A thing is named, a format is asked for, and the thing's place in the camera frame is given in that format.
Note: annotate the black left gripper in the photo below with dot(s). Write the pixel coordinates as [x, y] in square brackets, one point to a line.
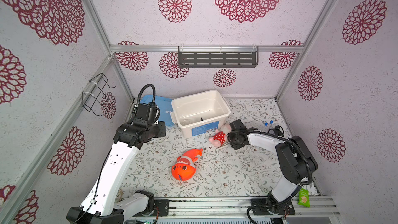
[161, 132]

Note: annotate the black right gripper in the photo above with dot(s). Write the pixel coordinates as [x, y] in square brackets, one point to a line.
[233, 145]

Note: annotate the white plastic storage bin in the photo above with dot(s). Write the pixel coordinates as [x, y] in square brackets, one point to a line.
[209, 105]

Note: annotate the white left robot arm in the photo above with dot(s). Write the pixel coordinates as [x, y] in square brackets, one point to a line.
[100, 206]

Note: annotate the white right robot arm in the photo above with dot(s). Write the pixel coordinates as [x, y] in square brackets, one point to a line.
[296, 163]

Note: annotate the pink plush pig toy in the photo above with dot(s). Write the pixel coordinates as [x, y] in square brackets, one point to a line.
[221, 135]

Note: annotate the blue plastic lid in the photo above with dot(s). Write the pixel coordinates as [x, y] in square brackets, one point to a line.
[165, 106]

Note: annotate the orange plush fish toy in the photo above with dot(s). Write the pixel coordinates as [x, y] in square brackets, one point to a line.
[185, 167]

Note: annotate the green snack packet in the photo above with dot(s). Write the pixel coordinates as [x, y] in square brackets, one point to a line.
[303, 198]

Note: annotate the black wire wall rack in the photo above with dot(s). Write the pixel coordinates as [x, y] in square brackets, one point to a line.
[90, 98]

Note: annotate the dark grey wall shelf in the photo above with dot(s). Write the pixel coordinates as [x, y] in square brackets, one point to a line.
[221, 59]

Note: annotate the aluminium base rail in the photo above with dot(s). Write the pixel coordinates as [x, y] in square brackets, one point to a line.
[236, 207]

